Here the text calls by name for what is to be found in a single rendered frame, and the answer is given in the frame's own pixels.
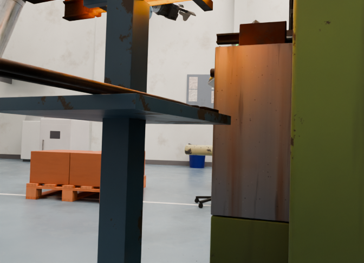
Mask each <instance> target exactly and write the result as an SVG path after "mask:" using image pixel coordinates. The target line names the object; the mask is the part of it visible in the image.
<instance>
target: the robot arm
mask: <svg viewBox="0 0 364 263"><path fill-rule="evenodd" d="M25 3H26V1H25V0H0V57H1V58H2V57H3V54H4V52H5V49H6V47H7V45H8V42H9V40H10V38H11V35H12V32H13V30H14V28H15V25H16V23H17V21H18V18H19V16H20V14H21V11H22V9H23V6H24V5H25ZM152 12H154V13H155V14H157V15H162V16H164V17H165V18H168V19H170V20H174V21H176V19H177V18H178V15H179V14H180V15H182V16H183V21H187V20H188V18H189V17H190V16H191V15H193V16H196V14H195V13H194V12H192V11H189V10H187V9H185V8H184V6H183V5H182V4H179V3H169V4H162V5H154V6H149V19H150V18H151V17H152ZM178 13H179V14H178Z"/></svg>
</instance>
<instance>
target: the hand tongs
mask: <svg viewBox="0 0 364 263"><path fill-rule="evenodd" d="M0 77H3V78H8V79H14V80H19V81H25V82H31V83H35V84H40V85H46V86H51V87H57V88H63V89H68V90H72V91H77V92H83V93H88V94H124V93H137V94H142V95H146V96H149V97H153V98H158V99H162V100H167V101H171V102H175V103H178V104H183V105H187V106H191V107H196V108H200V109H203V110H208V111H212V112H216V113H219V110H216V109H213V108H209V107H205V106H198V105H189V104H186V103H184V102H181V101H177V100H173V99H169V98H164V97H160V96H157V95H153V94H148V93H144V92H140V91H135V90H132V89H128V88H124V87H120V86H115V85H111V84H107V83H104V82H99V81H95V80H91V79H86V78H82V77H79V76H74V75H70V74H66V73H62V72H57V71H54V70H50V69H46V68H42V67H37V66H33V65H29V64H26V63H21V62H17V61H13V60H8V59H4V58H1V57H0Z"/></svg>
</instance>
